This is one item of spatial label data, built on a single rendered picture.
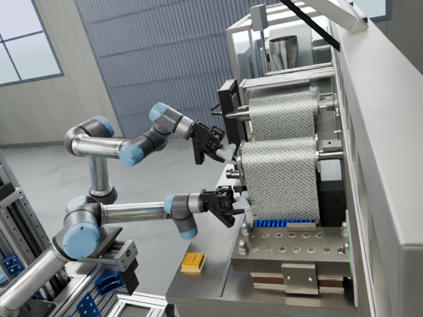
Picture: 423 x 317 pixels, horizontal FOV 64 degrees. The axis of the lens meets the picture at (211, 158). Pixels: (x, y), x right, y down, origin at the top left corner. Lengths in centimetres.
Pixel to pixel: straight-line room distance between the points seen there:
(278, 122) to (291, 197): 30
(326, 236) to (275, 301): 26
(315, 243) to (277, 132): 45
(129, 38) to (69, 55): 118
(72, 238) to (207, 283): 49
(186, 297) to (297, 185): 54
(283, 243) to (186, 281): 39
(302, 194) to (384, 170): 92
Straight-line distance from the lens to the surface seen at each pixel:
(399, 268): 24
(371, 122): 37
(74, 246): 126
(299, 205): 122
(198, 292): 127
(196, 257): 136
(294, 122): 133
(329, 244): 116
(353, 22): 86
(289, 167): 114
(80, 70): 571
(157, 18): 470
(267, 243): 118
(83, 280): 184
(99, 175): 172
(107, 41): 519
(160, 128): 125
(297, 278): 114
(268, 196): 121
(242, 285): 125
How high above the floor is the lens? 180
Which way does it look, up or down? 25 degrees down
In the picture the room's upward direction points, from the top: 14 degrees counter-clockwise
